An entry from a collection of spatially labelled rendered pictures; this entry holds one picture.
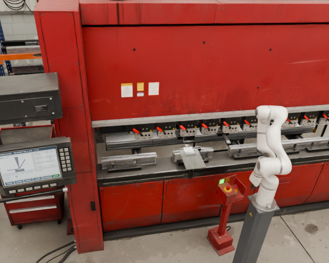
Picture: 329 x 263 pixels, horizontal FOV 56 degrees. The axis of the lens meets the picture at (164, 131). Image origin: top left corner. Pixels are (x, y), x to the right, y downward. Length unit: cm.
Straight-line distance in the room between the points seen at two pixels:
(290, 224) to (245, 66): 201
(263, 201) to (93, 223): 153
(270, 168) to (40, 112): 152
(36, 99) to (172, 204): 180
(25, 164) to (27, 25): 473
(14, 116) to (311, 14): 219
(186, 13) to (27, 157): 141
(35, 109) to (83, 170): 85
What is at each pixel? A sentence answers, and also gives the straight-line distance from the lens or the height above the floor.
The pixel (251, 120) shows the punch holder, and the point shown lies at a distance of 292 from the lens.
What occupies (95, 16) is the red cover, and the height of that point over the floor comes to 221.
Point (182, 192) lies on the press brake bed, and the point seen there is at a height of 59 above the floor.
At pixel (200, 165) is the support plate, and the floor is 100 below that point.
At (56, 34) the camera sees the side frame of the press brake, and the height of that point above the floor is 216.
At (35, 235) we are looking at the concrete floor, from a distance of 363.
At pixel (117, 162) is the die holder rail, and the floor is 94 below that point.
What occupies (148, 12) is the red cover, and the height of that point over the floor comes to 224.
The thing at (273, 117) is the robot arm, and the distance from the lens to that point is 235.
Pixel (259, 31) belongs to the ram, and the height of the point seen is 210.
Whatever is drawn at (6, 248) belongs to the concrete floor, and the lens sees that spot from 363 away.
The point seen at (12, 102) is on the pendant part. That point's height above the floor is 189.
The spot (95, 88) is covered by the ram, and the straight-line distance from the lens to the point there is 240.
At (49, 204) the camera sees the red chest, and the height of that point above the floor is 35.
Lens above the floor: 275
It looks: 34 degrees down
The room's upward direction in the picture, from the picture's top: 3 degrees clockwise
